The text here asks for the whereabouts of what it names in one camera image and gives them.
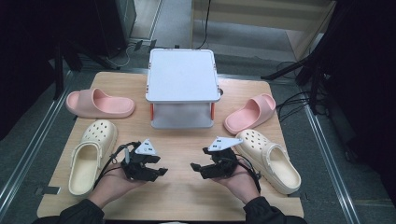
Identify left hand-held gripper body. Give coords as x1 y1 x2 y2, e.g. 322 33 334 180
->
120 138 158 183

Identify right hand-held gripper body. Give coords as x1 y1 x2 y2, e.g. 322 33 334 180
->
200 135 244 180

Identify cream clog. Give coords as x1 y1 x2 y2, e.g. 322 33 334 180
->
234 129 302 196
67 119 119 196

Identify pink slipper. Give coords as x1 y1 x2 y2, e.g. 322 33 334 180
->
64 87 136 119
223 92 277 135

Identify white shoe rack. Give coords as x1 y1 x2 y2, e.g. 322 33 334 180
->
145 48 222 130

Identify person's right hand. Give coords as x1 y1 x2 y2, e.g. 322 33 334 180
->
213 164 262 205

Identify person's left hand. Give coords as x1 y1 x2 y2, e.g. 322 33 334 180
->
88 161 148 209

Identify black tripod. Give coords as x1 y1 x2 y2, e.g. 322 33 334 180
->
261 52 331 115

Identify black stand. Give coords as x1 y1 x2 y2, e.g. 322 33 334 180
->
52 36 120 101

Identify dark cabinet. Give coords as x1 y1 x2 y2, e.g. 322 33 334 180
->
92 0 137 59

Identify beige wooden platform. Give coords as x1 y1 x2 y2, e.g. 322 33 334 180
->
190 0 337 60

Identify black curtain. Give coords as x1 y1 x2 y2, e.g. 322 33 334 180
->
323 0 396 200
0 0 64 141

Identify left hand-held gripper cable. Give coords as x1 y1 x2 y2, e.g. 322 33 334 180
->
92 141 143 189

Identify hand-held gripper cable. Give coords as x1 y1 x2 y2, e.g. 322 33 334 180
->
92 141 143 189
234 153 262 194

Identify right hand-held gripper cable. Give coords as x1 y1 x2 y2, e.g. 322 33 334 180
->
234 153 262 194

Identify black floor cables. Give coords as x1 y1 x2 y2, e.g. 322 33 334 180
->
275 60 328 122

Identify metal floor rail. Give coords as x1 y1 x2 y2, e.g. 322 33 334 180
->
0 71 74 213
300 90 362 224

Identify white floor cable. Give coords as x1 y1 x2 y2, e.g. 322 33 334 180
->
106 45 134 69

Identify black hanging cable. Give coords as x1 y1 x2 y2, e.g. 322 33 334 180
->
195 0 212 50

